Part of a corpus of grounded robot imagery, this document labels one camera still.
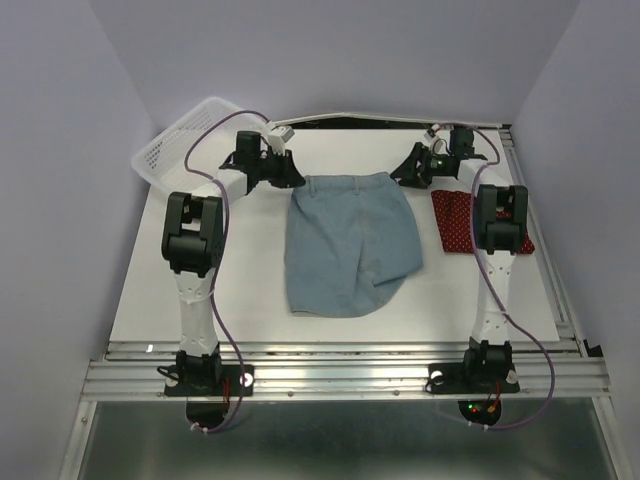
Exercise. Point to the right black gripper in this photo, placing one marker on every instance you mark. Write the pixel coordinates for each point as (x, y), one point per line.
(411, 174)

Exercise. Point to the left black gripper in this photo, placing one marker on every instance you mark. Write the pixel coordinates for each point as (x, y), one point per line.
(288, 175)

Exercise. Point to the red polka dot skirt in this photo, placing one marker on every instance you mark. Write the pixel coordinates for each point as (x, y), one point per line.
(452, 212)

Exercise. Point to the light blue denim skirt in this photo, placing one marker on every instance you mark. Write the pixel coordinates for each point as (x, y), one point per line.
(351, 241)

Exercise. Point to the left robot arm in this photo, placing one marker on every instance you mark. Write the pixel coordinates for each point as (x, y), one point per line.
(193, 244)

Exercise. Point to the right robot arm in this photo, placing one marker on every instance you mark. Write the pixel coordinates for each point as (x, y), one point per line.
(498, 229)

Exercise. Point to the white plastic basket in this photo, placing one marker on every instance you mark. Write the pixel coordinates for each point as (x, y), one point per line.
(198, 142)

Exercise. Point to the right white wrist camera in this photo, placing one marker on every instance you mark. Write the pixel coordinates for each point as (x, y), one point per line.
(435, 144)

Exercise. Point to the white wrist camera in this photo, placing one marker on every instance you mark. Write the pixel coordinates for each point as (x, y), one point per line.
(435, 144)
(278, 136)

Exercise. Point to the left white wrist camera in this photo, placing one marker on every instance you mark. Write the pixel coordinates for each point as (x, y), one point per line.
(278, 136)

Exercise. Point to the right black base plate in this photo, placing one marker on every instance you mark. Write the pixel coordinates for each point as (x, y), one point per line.
(453, 379)

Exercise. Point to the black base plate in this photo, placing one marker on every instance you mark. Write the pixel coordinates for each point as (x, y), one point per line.
(453, 379)
(233, 382)

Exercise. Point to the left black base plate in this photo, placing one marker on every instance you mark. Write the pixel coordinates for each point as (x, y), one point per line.
(233, 382)

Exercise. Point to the aluminium frame rail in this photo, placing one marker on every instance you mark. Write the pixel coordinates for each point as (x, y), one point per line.
(339, 399)

